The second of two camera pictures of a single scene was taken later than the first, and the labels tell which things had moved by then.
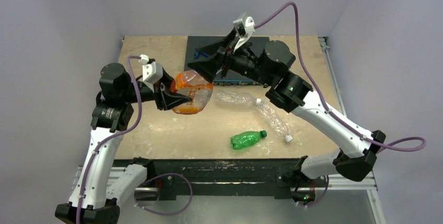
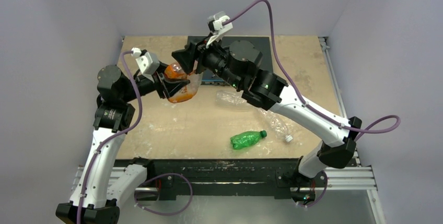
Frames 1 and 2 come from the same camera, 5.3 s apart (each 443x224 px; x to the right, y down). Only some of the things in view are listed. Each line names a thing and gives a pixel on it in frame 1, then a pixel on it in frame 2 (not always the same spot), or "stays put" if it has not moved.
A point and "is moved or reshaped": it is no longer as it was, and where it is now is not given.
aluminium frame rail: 364,180 stays put
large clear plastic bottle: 228,100 stays put
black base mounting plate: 222,177 stays put
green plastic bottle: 244,139 stays put
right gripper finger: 209,67 → 188,57
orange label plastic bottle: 189,83 is moved or reshaped
